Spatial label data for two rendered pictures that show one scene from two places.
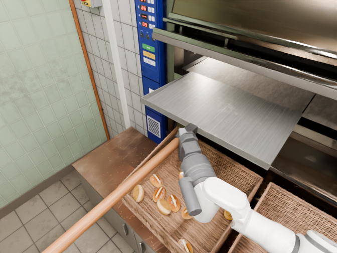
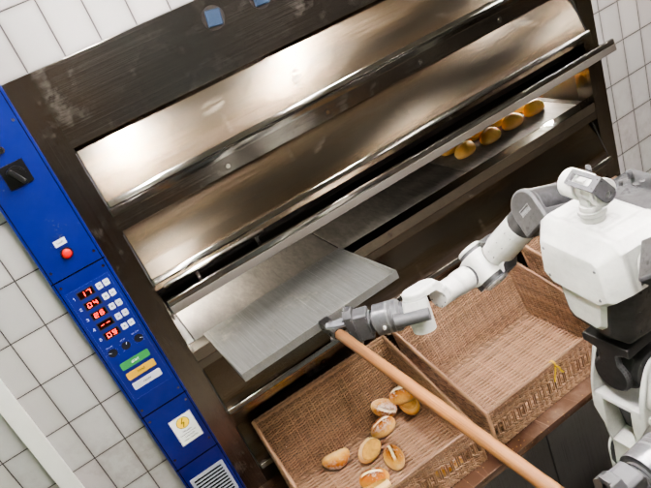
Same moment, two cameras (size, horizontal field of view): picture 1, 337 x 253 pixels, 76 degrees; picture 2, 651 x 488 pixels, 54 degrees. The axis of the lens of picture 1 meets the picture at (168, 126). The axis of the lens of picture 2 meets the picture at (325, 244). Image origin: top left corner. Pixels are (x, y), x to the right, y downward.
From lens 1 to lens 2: 135 cm
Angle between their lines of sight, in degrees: 52
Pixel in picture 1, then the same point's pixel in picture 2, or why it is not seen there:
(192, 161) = (378, 309)
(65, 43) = not seen: outside the picture
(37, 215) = not seen: outside the picture
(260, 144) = (368, 278)
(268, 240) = (461, 280)
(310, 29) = (296, 181)
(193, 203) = (421, 310)
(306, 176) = (400, 286)
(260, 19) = (255, 204)
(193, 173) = (392, 310)
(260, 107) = (314, 274)
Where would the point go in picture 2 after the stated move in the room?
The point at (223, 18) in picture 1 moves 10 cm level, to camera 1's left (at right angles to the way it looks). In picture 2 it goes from (221, 231) to (205, 250)
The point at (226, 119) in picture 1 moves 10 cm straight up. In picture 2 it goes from (322, 300) to (309, 274)
